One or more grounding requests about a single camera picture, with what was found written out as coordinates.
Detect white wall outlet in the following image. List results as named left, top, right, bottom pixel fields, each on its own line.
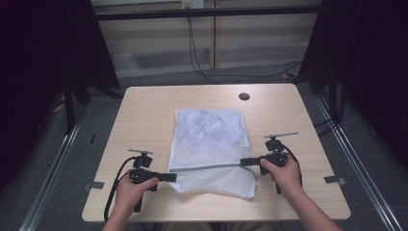
left=181, top=0, right=205, bottom=10

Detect metal floor rail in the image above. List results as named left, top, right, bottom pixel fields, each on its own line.
left=18, top=117, right=84, bottom=231
left=314, top=94, right=404, bottom=231

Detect white garment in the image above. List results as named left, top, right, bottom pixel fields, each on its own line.
left=176, top=109, right=246, bottom=152

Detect person's right hand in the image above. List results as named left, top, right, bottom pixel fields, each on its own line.
left=259, top=156, right=303, bottom=199

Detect black metal stand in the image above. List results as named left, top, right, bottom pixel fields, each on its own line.
left=62, top=76, right=93, bottom=136

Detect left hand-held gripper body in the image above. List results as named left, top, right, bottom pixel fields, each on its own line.
left=127, top=147, right=160, bottom=214

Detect black floor cables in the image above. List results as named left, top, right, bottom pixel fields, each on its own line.
left=313, top=85, right=346, bottom=139

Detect person's left hand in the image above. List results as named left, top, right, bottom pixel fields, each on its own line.
left=114, top=176, right=160, bottom=223

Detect grey tape strip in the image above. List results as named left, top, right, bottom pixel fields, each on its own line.
left=323, top=175, right=348, bottom=187
left=84, top=181, right=106, bottom=191

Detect white mesh laundry bag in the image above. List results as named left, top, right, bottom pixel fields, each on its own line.
left=166, top=108, right=262, bottom=200

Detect black horizontal bar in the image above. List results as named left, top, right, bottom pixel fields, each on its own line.
left=94, top=5, right=322, bottom=22

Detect black curtain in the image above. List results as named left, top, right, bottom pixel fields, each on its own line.
left=297, top=0, right=408, bottom=168
left=0, top=0, right=121, bottom=195

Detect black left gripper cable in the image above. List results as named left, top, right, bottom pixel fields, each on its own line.
left=103, top=156, right=139, bottom=223

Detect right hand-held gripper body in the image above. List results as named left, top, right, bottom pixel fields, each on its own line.
left=259, top=131, right=299, bottom=195

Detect black wall cables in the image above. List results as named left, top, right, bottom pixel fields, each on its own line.
left=186, top=15, right=303, bottom=85

